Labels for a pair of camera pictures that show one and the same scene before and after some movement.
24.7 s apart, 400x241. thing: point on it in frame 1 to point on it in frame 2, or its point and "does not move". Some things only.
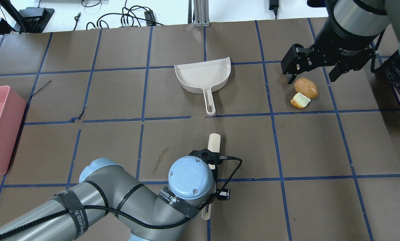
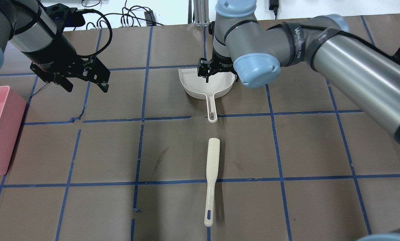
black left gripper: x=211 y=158 to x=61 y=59
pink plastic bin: x=5 y=111 does not move
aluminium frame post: x=201 y=18 does not move
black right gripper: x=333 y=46 to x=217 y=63
